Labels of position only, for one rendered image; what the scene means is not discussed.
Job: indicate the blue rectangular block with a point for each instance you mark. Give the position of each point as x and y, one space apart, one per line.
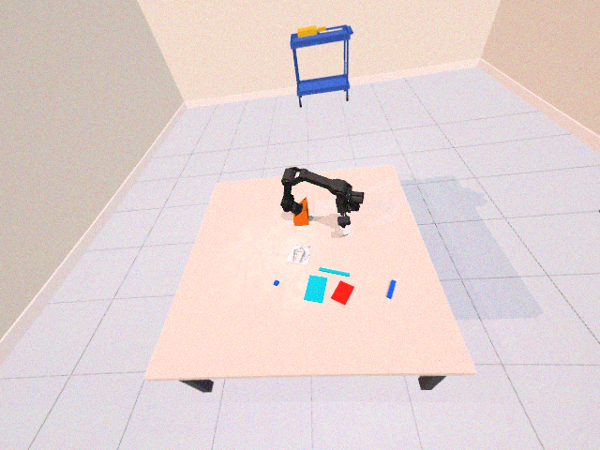
391 289

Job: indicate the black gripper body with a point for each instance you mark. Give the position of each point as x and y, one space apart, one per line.
342 209

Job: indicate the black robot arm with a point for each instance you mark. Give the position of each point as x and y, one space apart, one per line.
342 189

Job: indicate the cyan flat rectangular plate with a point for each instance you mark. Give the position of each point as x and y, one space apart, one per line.
315 289

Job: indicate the cyan flat bar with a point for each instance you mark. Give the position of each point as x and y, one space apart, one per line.
334 272

